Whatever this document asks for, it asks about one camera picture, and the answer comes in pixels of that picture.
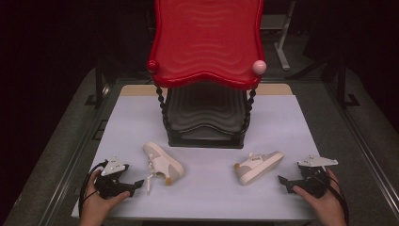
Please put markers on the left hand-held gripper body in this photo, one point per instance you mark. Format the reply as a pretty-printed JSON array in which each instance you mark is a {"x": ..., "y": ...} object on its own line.
[{"x": 109, "y": 185}]

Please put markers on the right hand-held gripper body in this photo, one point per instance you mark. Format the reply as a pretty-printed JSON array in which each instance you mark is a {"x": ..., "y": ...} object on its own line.
[{"x": 312, "y": 182}]

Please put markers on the white and grey sneaker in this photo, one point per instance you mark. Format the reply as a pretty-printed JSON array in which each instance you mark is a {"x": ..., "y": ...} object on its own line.
[
  {"x": 258, "y": 166},
  {"x": 163, "y": 163}
]

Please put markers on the red and black shoe rack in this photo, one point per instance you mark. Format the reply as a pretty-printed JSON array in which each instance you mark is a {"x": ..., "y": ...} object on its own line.
[{"x": 207, "y": 40}]

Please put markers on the person's left hand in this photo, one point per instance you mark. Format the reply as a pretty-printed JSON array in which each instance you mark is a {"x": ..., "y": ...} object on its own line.
[{"x": 97, "y": 204}]

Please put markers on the person's right hand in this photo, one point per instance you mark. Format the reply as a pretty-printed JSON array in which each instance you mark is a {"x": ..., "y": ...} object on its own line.
[{"x": 326, "y": 205}]

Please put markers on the white table sheet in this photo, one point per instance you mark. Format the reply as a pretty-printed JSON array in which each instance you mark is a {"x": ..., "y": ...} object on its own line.
[{"x": 207, "y": 194}]

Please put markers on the light wooden board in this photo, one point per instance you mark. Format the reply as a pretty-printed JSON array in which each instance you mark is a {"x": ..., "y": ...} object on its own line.
[{"x": 138, "y": 90}]

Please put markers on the black metal stand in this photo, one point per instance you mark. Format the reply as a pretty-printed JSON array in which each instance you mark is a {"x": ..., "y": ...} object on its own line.
[
  {"x": 343, "y": 88},
  {"x": 98, "y": 84}
]

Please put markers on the white metal stand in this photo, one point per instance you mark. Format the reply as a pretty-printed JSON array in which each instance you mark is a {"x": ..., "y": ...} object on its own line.
[{"x": 284, "y": 47}]

